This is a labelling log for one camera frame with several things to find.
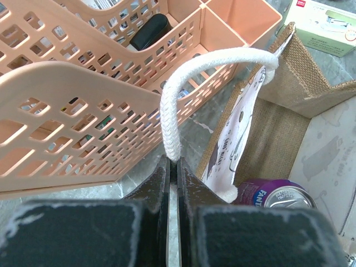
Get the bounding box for white papers in organizer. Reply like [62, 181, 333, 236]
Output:
[82, 0, 121, 10]

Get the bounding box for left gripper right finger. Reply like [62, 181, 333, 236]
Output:
[176, 159, 348, 266]

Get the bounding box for black stapler in organizer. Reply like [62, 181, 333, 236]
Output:
[130, 13, 172, 51]

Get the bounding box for white green cardboard box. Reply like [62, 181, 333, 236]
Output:
[280, 1, 355, 57]

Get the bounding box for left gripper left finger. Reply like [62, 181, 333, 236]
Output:
[1, 157, 170, 266]

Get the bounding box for peach plastic file organizer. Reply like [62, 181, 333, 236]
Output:
[1, 1, 282, 200]

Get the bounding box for brown canvas tote bag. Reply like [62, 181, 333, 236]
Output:
[160, 22, 355, 246]

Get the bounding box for purple Fanta can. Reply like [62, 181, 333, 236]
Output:
[233, 179, 317, 208]

